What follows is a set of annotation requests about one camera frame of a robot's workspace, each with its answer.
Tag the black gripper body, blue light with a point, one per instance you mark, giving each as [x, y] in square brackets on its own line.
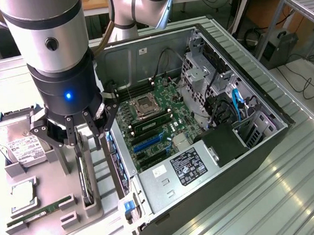
[64, 86]

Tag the graphics card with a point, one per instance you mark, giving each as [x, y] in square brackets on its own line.
[84, 172]

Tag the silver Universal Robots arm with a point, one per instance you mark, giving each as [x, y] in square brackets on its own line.
[57, 30]

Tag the silver hard disk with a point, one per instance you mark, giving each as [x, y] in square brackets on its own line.
[20, 144]

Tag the metal CPU socket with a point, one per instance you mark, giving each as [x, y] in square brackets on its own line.
[143, 106]

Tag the blue expansion slot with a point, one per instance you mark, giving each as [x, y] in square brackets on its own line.
[148, 144]

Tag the green RAM stick in slot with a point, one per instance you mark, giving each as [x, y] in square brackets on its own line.
[152, 123]

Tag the silver CPU chip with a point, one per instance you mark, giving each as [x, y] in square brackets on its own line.
[23, 196]

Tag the grey parts rack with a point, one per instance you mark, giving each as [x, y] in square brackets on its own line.
[55, 201]

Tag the green motherboard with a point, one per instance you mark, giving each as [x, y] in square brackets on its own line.
[167, 114]

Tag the green RAM stick, white label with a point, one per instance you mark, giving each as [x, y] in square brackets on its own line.
[39, 211]

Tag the blue case latch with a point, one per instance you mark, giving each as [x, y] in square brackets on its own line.
[128, 208]

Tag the silver chipset heatsink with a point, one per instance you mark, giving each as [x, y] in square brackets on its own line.
[182, 142]

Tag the grey power supply unit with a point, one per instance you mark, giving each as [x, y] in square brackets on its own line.
[178, 175]

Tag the metal disk bay cage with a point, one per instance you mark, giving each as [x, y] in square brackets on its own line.
[200, 78]

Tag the black plastic cover box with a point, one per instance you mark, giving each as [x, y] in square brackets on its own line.
[224, 146]

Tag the black open PC case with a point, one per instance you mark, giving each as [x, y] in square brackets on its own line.
[230, 144]

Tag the aluminium frame rack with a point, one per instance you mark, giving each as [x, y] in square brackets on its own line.
[298, 11]

